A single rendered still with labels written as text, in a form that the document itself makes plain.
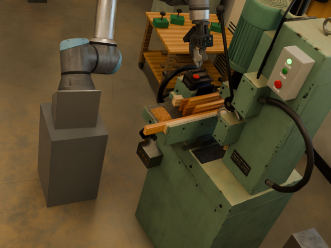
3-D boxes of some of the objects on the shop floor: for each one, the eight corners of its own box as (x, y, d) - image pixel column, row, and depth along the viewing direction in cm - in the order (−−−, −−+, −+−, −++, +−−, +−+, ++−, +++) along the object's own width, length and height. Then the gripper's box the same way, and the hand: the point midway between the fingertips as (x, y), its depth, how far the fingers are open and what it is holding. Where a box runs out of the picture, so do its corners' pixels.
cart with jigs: (198, 63, 408) (218, 1, 367) (224, 102, 371) (250, 38, 330) (133, 65, 382) (147, -2, 341) (154, 107, 345) (173, 38, 304)
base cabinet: (193, 194, 285) (226, 113, 240) (246, 267, 252) (296, 190, 207) (133, 214, 262) (158, 130, 217) (183, 298, 229) (225, 219, 184)
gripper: (198, 21, 187) (199, 70, 192) (214, 20, 191) (215, 67, 197) (186, 21, 194) (188, 68, 199) (202, 19, 198) (203, 66, 204)
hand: (197, 64), depth 200 cm, fingers closed
